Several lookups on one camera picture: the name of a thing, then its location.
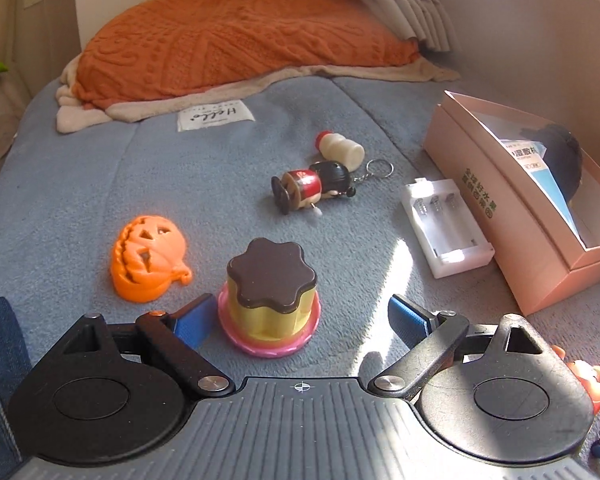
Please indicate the orange textured blanket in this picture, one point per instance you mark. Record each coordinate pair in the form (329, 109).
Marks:
(240, 30)

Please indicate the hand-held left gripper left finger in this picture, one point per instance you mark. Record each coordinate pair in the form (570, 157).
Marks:
(192, 324)

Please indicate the blue wet wipes packet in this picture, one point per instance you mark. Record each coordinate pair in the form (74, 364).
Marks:
(540, 170)

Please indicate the blue-grey fleece blanket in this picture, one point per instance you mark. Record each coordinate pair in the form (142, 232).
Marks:
(80, 185)

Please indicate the grey curtain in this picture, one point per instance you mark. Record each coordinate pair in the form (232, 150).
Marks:
(405, 5)

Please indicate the pink cardboard box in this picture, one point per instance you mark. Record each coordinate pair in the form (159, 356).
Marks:
(525, 240)

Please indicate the yellow pudding toy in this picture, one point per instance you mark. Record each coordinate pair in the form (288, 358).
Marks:
(270, 280)

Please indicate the person's left leg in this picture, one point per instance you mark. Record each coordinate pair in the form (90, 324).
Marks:
(0, 360)

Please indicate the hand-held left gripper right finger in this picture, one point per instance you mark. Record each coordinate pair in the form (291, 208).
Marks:
(405, 324)

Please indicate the white battery case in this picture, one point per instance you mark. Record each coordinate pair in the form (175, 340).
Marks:
(430, 230)

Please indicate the black plush toy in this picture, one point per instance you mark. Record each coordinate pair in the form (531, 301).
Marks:
(562, 160)

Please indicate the white milk bottle toy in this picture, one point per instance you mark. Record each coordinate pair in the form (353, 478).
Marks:
(342, 152)

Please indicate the orange pumpkin toy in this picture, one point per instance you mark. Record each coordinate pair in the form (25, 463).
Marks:
(145, 255)

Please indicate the red wind-up toy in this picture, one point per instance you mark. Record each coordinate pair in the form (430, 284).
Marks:
(587, 382)

